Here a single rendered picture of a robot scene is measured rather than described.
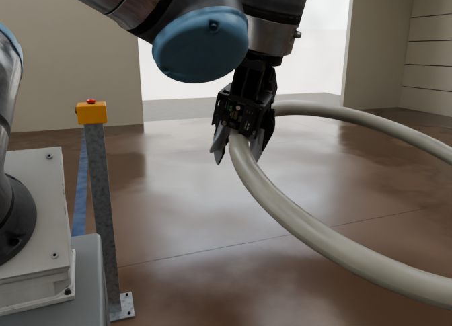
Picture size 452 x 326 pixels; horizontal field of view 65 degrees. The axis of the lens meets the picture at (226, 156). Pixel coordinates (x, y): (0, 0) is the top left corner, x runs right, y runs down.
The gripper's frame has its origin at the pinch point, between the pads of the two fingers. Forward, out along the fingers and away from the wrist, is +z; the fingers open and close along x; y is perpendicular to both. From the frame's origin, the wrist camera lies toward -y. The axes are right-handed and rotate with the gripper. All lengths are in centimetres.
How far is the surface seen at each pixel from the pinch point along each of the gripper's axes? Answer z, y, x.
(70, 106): 246, -421, -371
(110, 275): 118, -56, -56
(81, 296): 31.2, 14.7, -20.0
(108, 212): 85, -62, -63
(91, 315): 29.3, 18.5, -15.2
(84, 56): 165, -452, -368
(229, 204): 158, -198, -29
